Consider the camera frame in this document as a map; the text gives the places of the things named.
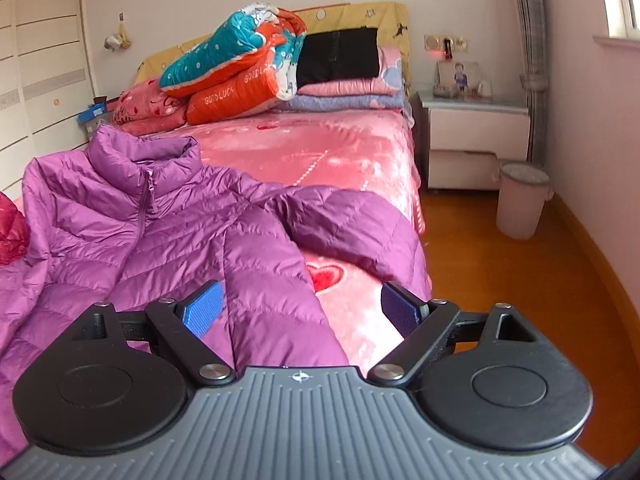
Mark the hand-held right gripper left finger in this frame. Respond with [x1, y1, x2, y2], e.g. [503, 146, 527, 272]
[70, 280, 237, 386]

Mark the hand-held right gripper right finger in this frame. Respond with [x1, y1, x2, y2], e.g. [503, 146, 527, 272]
[367, 282, 543, 388]

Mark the purple down jacket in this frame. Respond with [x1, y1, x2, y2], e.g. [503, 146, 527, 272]
[0, 125, 433, 453]

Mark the bed with pink blanket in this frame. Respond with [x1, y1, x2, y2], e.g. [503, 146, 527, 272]
[10, 109, 433, 368]

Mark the pink trash bin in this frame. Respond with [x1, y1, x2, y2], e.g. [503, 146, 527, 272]
[496, 161, 551, 241]

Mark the white nightstand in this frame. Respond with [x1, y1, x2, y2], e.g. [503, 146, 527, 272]
[417, 90, 531, 192]

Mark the red down jacket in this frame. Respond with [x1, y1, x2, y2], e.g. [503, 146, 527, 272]
[0, 191, 30, 267]

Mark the pink heart-print folded blanket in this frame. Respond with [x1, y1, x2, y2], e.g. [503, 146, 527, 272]
[111, 82, 196, 136]

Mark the blue box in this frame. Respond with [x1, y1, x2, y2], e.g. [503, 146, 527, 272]
[76, 102, 108, 126]

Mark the teal and orange folded quilt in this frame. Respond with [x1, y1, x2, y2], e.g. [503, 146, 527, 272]
[159, 2, 308, 126]

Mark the pink folded quilt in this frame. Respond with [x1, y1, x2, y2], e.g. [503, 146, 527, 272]
[297, 45, 405, 97]

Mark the black cloth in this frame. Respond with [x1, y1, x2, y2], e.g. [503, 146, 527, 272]
[296, 27, 381, 88]

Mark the white wardrobe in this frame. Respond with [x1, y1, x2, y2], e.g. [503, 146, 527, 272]
[0, 0, 98, 201]

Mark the yellow headboard cover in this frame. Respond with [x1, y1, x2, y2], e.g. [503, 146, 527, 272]
[135, 1, 411, 86]

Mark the grey checked curtain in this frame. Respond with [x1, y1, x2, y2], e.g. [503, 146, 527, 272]
[507, 0, 551, 166]

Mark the window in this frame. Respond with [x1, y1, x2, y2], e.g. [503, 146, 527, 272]
[592, 0, 640, 56]

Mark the photo frame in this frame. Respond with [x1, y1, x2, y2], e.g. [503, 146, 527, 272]
[437, 60, 481, 98]

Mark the hanging wall ornament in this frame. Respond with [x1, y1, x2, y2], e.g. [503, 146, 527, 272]
[103, 12, 132, 52]

